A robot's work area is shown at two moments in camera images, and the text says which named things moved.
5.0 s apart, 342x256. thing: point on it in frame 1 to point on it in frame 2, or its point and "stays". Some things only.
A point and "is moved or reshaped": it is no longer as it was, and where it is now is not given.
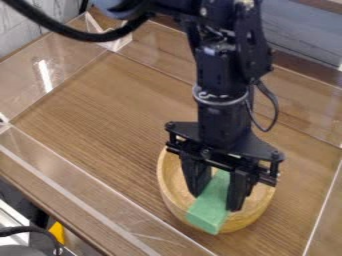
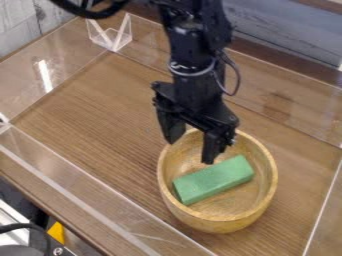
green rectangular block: (208, 209) is moved or reshaped
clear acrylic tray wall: (85, 105) stays
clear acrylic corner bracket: (113, 44) stays
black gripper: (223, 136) to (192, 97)
